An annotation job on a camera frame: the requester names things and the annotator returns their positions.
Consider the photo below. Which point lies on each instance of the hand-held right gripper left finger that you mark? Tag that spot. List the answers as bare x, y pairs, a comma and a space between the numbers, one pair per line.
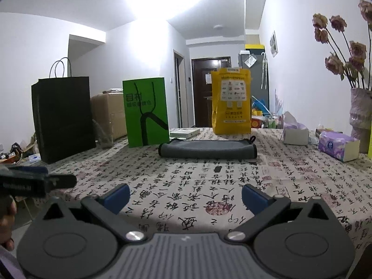
118, 198

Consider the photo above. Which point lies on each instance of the group of small bottles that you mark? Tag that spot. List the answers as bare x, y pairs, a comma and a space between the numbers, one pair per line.
268, 121

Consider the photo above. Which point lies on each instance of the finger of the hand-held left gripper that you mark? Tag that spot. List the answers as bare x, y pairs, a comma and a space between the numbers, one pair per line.
62, 181
23, 170

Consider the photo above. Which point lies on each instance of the person's left hand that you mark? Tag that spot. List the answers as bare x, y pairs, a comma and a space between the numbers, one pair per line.
10, 210

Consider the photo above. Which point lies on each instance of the clear plastic bag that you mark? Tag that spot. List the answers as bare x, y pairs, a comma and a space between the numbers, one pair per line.
101, 135

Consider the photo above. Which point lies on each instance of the dried rose bouquet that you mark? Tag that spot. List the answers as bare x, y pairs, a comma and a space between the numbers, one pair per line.
350, 52

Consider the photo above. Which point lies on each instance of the yellow paper bag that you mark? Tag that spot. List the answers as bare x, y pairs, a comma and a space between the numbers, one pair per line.
231, 101

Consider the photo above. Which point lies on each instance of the black paper bag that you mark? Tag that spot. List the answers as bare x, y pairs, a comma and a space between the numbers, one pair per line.
62, 119

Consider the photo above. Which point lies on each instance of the floor clutter pile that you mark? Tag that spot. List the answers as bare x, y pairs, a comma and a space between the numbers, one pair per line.
17, 151

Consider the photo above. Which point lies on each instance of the purple tissue pack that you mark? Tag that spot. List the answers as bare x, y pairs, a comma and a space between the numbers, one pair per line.
338, 148

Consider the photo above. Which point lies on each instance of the wrapped flower vase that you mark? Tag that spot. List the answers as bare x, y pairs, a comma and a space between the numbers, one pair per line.
360, 116

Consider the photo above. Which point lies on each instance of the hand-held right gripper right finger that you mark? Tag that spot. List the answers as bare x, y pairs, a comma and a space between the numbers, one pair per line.
252, 197

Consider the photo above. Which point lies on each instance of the brown cardboard box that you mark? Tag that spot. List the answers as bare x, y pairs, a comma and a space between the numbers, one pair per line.
107, 113

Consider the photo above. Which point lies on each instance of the small black tag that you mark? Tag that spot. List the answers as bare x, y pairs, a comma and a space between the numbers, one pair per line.
217, 169

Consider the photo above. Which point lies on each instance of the calligraphy printed tablecloth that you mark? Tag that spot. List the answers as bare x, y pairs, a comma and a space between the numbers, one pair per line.
203, 186

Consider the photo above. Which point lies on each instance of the wall picture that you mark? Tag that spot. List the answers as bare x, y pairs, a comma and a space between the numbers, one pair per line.
273, 43

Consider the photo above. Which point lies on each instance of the flat white box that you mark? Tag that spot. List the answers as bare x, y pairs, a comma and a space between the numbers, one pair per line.
184, 133

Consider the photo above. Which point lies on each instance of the round smoke detector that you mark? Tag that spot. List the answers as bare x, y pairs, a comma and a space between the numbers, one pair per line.
218, 27

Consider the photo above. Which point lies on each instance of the blue plastic bag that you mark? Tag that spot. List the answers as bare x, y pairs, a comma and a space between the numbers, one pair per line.
260, 104

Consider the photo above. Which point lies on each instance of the white tissue box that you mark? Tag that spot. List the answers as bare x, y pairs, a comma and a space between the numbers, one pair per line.
295, 135

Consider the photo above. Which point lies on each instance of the dark wooden door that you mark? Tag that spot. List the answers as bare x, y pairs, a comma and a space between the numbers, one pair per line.
203, 93

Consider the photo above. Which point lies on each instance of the yellow box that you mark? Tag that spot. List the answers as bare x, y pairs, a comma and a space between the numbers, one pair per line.
255, 46

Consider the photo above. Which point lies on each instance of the green paper bag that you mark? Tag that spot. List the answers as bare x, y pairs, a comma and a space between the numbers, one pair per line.
145, 112

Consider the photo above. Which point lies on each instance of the grey refrigerator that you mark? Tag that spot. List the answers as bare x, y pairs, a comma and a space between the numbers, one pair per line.
253, 75

